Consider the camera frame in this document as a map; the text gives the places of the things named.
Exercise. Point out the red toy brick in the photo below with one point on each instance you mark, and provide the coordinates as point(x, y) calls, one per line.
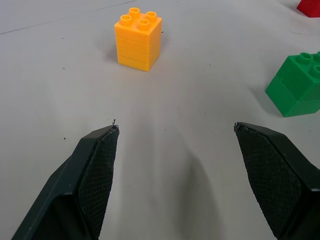
point(310, 8)

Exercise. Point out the yellow toy brick stack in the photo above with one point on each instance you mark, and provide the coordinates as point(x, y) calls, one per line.
point(136, 42)

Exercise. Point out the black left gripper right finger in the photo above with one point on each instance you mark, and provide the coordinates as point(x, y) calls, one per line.
point(277, 175)

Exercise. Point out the green toy brick stack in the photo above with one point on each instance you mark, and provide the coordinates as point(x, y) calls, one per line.
point(297, 87)

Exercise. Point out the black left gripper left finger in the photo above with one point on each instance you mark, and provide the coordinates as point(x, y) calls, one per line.
point(82, 180)

